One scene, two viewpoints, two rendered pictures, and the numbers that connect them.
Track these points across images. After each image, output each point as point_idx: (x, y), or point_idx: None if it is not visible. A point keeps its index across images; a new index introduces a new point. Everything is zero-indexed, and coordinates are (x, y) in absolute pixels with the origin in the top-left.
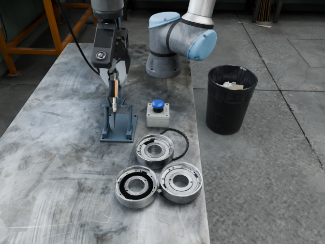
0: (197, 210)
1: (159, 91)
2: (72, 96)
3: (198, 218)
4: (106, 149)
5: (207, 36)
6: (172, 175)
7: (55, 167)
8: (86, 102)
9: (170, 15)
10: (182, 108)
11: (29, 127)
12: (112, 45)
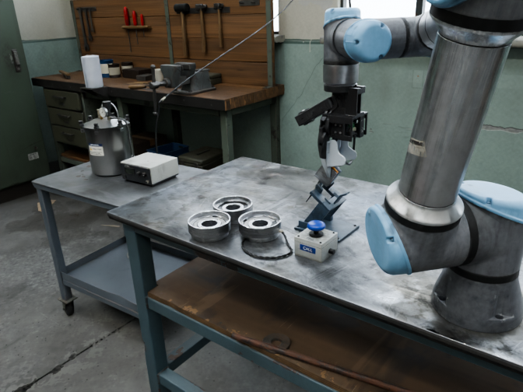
0: (181, 233)
1: (387, 274)
2: None
3: (175, 232)
4: (300, 215)
5: (370, 211)
6: (220, 222)
7: (303, 195)
8: None
9: (482, 190)
10: (324, 278)
11: (373, 191)
12: (307, 110)
